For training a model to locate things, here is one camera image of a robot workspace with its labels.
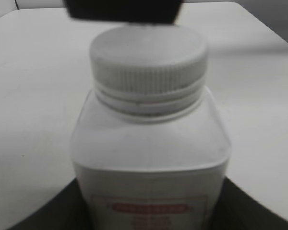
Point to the white strawberry yogurt bottle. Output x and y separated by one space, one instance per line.
163 173

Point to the white ribbed bottle cap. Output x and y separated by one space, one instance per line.
148 59

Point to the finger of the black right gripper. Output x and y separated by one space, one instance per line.
124 11

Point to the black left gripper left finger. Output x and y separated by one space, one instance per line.
66 211

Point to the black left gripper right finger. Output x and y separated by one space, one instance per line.
235 210

